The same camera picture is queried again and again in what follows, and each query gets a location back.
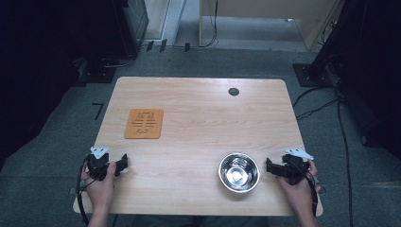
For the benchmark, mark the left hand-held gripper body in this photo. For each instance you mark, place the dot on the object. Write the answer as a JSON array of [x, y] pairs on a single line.
[[97, 165]]

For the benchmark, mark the dark cabinet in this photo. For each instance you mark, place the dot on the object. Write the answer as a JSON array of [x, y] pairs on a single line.
[[132, 25]]

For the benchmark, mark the light wooden furniture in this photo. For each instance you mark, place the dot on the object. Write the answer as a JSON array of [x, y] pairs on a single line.
[[271, 8]]

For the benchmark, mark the stainless steel bowl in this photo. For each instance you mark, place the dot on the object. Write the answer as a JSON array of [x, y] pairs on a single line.
[[239, 172]]

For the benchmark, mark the small black floor bracket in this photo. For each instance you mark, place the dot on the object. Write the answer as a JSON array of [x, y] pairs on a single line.
[[187, 47], [163, 45], [150, 45]]

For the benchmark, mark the person's left hand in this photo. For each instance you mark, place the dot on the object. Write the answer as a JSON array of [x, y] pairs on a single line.
[[101, 190]]

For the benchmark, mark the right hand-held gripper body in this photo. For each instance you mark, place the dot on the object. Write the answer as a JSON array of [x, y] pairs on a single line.
[[294, 170]]

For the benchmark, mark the orange cut-out mat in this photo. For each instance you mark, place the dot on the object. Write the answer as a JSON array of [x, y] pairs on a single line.
[[144, 123]]

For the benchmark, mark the person's right hand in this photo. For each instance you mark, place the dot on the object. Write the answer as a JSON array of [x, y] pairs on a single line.
[[299, 195]]

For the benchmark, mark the black curtain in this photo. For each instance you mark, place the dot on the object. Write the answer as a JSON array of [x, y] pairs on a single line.
[[34, 69], [372, 72]]

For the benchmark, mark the black stand base plate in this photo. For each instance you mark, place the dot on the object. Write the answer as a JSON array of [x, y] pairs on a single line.
[[310, 75]]

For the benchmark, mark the black stand base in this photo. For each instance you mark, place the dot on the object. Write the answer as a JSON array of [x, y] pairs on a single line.
[[96, 74]]

